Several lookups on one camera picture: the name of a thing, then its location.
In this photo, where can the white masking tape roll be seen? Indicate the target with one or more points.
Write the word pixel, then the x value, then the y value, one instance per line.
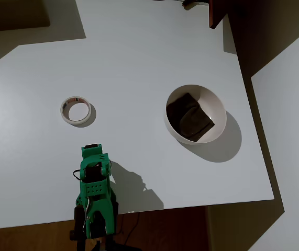
pixel 65 113

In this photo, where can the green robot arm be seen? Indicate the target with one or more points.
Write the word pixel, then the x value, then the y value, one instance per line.
pixel 97 189

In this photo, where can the dark folded cloth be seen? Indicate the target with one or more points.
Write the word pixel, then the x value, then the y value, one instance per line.
pixel 191 117

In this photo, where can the beige round bowl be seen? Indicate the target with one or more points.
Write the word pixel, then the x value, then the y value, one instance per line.
pixel 217 112

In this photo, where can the reddish brown wooden panel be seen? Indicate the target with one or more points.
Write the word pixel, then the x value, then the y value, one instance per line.
pixel 215 13

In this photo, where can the dark wooden furniture piece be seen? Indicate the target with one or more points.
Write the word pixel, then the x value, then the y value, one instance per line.
pixel 13 13

